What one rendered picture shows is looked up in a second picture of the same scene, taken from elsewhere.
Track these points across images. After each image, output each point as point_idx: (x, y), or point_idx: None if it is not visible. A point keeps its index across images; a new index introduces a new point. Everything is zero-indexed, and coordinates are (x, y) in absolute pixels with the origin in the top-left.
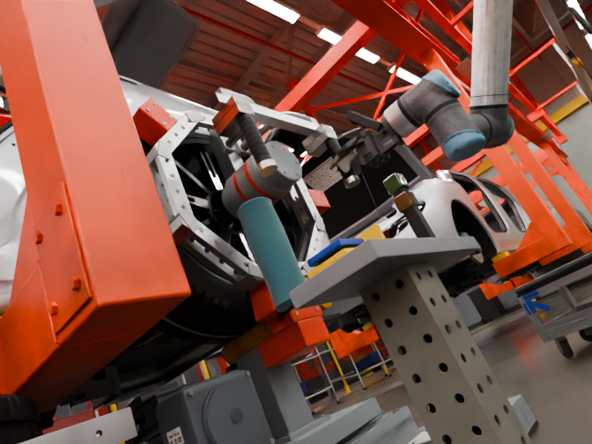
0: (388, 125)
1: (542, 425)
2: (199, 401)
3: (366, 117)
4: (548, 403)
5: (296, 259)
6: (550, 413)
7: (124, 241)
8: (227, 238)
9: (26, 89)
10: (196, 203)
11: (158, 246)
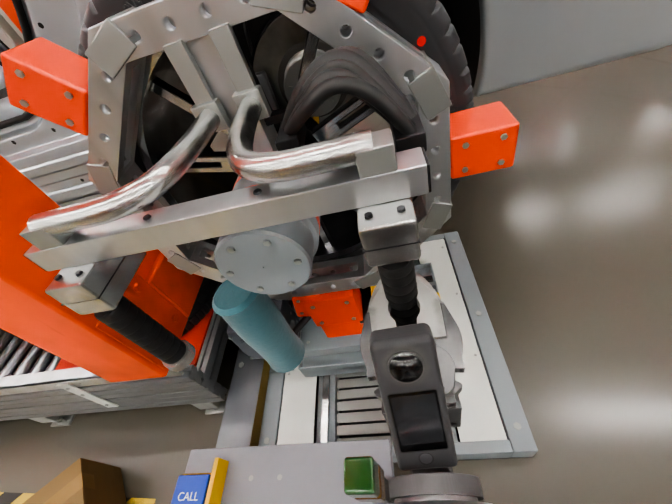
0: (392, 501)
1: (528, 462)
2: (237, 340)
3: (387, 421)
4: (610, 447)
5: (280, 350)
6: (564, 462)
7: (99, 363)
8: None
9: None
10: (224, 168)
11: (124, 362)
